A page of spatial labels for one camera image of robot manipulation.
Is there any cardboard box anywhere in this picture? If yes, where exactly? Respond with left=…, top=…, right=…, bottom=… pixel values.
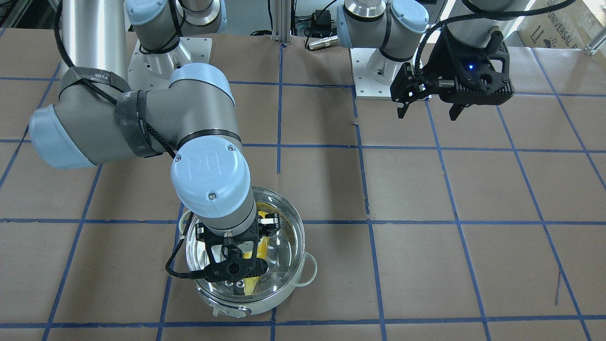
left=517, top=0, right=605, bottom=48

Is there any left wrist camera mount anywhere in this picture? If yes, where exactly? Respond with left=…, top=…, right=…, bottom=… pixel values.
left=438, top=29, right=515, bottom=106

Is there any glass pot lid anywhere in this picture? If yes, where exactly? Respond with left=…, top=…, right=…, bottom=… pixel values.
left=185, top=187, right=304, bottom=300

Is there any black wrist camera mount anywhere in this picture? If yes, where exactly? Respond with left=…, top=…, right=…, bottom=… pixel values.
left=201, top=237, right=268, bottom=283

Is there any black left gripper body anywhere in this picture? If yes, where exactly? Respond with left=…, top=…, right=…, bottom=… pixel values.
left=422, top=27, right=479, bottom=103

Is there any silver cable connector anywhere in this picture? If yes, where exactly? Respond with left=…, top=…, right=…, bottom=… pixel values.
left=306, top=36, right=339, bottom=51

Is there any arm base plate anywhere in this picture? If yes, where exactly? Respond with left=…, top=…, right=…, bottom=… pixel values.
left=350, top=48, right=403, bottom=100
left=127, top=37, right=213, bottom=90

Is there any aluminium frame post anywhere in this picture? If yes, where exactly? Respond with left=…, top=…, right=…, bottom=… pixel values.
left=270, top=0, right=294, bottom=45

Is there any black cables bundle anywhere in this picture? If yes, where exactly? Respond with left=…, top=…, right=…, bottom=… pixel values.
left=250, top=0, right=339, bottom=50

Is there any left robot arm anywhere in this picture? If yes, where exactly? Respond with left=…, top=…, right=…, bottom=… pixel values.
left=336, top=0, right=573, bottom=121

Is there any yellow corn cob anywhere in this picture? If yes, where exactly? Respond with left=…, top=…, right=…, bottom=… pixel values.
left=244, top=201, right=277, bottom=296

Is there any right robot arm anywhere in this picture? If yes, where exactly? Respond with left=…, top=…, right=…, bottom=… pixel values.
left=28, top=0, right=259, bottom=246

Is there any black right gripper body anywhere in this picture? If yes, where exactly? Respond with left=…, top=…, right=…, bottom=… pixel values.
left=195, top=219, right=281, bottom=259

